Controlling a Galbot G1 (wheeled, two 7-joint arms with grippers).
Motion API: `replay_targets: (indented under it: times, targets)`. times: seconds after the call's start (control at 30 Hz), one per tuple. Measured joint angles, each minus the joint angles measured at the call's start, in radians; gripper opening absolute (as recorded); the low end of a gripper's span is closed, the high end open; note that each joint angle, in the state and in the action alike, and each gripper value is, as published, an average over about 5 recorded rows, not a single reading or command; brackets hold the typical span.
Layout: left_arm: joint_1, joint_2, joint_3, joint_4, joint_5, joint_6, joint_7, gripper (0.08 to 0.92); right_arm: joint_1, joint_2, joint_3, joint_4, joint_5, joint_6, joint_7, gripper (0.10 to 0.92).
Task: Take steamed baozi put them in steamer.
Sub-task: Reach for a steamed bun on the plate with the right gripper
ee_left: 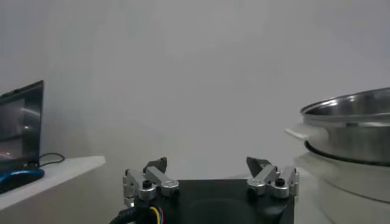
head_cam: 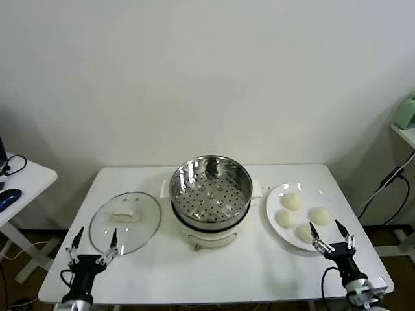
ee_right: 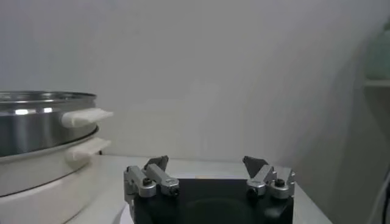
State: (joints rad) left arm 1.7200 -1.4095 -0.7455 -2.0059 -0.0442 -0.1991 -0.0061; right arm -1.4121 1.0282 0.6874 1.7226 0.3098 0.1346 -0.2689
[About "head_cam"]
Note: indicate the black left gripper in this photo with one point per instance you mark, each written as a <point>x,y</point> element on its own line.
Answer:
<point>85,269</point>

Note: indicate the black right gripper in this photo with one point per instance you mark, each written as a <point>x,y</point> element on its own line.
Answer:
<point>345,260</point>

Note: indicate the white steamed baozi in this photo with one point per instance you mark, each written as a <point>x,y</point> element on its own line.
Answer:
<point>286,219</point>
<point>292,201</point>
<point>304,233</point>
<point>320,216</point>

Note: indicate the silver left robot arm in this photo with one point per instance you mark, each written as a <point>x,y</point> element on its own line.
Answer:
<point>76,305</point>

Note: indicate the perforated steel steamer basket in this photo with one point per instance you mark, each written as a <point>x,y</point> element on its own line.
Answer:
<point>180,184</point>

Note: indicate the round glass pot lid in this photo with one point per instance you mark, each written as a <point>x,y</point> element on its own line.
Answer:
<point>144,207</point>

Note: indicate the large white round plate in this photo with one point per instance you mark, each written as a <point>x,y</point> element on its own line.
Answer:
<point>274,207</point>

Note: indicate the black power adapter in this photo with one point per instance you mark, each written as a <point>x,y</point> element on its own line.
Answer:
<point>390,176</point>

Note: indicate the white side desk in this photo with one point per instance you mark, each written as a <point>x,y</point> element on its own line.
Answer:
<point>35,175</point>

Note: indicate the blue computer mouse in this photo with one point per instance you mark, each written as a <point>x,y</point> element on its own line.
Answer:
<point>9,197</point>

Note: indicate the white electric cooking pot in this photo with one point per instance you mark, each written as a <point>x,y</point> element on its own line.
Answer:
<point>210,238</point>

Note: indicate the white shelf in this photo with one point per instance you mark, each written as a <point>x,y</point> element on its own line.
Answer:
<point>405,133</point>

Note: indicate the dark laptop edge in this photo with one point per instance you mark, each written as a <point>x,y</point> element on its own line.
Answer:
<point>2,152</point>

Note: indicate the pale green box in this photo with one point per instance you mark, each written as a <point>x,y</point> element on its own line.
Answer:
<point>407,113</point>

